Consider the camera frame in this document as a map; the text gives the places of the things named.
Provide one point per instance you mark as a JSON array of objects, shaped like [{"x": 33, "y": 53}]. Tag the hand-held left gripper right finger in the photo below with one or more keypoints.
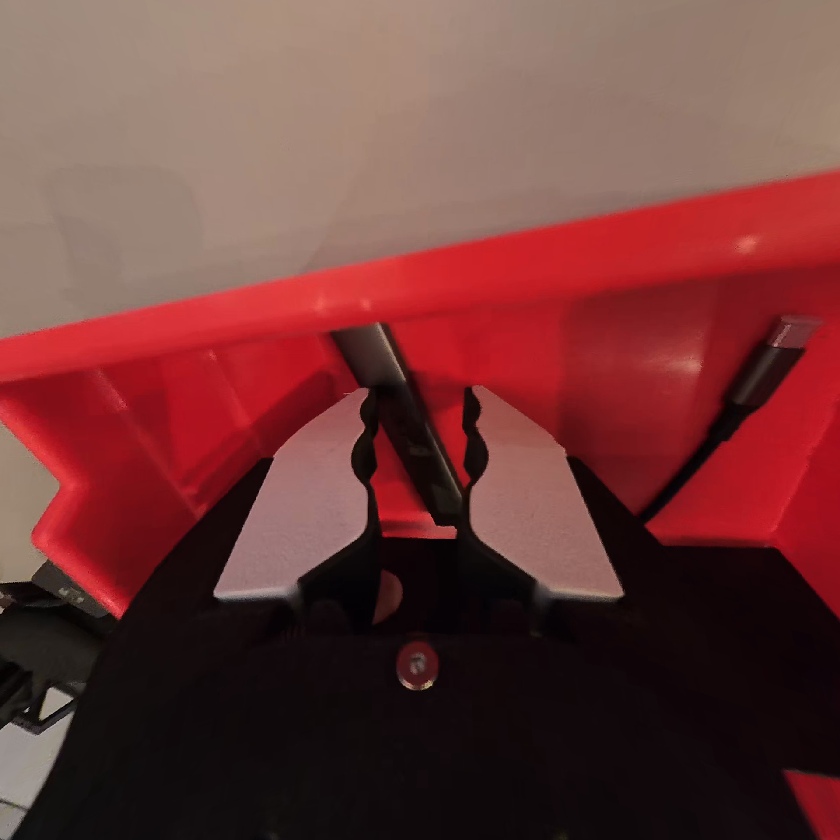
[{"x": 544, "y": 518}]

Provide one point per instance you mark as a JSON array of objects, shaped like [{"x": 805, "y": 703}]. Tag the black labelled box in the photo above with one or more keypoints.
[{"x": 46, "y": 630}]

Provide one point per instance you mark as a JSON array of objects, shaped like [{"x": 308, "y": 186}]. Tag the red plastic bin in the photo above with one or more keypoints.
[{"x": 590, "y": 275}]

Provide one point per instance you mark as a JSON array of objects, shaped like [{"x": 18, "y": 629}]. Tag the person's left hand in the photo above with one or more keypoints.
[{"x": 388, "y": 594}]

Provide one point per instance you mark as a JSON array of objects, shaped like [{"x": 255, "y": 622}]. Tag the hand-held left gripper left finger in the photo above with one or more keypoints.
[{"x": 308, "y": 505}]

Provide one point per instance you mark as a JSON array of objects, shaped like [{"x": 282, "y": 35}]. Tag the slim grey usb-c hub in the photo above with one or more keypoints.
[{"x": 374, "y": 354}]

